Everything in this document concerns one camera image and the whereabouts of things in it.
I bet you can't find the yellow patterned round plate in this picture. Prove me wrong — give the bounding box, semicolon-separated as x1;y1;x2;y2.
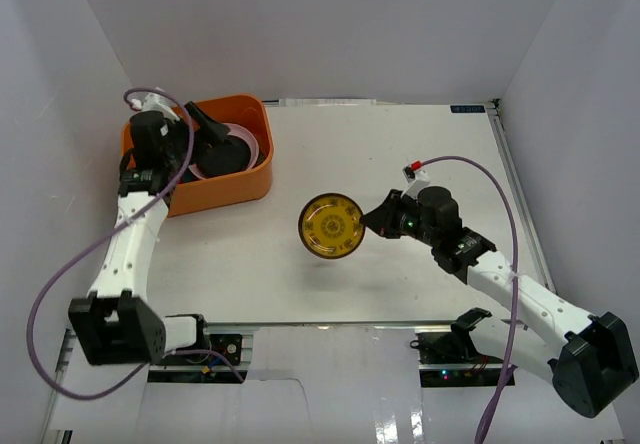
297;193;365;260

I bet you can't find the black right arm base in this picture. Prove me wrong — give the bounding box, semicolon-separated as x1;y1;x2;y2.
409;308;502;388

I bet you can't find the orange plastic bin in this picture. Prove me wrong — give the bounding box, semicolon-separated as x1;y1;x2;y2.
118;94;274;220

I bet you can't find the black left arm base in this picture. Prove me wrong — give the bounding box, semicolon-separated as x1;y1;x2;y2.
148;316;247;384

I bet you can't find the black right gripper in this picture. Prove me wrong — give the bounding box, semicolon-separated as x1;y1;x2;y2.
360;190;439;248

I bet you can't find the blue floral round plate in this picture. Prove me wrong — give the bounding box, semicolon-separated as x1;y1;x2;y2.
197;141;251;178

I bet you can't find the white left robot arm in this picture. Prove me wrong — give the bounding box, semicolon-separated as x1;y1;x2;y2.
68;92;215;366

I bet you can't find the aluminium table frame rail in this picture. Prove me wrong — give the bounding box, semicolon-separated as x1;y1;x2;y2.
486;98;556;293

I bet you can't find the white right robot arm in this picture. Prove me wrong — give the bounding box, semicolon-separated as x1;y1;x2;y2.
360;186;639;418

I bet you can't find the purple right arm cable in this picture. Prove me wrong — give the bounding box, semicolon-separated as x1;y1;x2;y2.
417;155;525;444

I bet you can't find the pink round plate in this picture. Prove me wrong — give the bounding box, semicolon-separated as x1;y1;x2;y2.
188;123;260;180

